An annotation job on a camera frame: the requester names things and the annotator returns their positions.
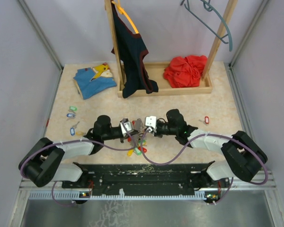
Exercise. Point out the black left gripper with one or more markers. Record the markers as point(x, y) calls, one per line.
point(123, 138)

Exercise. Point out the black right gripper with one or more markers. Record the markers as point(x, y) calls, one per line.
point(156, 133)

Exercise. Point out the keys with coloured tags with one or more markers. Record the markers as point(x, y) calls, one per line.
point(138, 150)

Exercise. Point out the metal key organizer red handle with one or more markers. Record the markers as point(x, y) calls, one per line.
point(138, 129)

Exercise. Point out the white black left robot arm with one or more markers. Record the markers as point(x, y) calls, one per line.
point(43, 163)

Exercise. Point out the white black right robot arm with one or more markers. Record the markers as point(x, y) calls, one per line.
point(243, 157)

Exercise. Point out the key with yellow tag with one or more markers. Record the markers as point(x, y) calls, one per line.
point(80, 133)

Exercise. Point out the key with light blue tag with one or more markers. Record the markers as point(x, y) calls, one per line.
point(73, 129)

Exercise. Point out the key with red white tag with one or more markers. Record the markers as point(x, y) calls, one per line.
point(205, 121)

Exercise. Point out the key with green tag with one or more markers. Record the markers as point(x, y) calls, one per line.
point(72, 109)

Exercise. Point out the key with dark blue tag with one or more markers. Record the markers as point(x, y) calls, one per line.
point(71, 115)

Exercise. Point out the blue cartoon shirt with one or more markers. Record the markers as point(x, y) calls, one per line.
point(91, 81)

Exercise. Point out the red crumpled cloth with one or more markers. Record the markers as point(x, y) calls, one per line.
point(185, 71)

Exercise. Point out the wooden clothes rack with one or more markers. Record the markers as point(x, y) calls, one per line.
point(155, 70)

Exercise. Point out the navy tank top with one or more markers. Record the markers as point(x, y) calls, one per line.
point(132, 51)

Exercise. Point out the orange clothes hanger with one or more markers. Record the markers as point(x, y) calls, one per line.
point(121, 11)

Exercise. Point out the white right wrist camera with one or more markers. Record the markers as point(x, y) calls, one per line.
point(150, 121)

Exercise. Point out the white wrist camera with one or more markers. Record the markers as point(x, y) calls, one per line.
point(126, 126)
point(150, 121)

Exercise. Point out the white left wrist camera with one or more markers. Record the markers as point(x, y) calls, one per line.
point(126, 126)

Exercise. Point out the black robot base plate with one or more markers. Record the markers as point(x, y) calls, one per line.
point(186, 174)

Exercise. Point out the aluminium frame rail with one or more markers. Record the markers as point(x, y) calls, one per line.
point(98, 191)

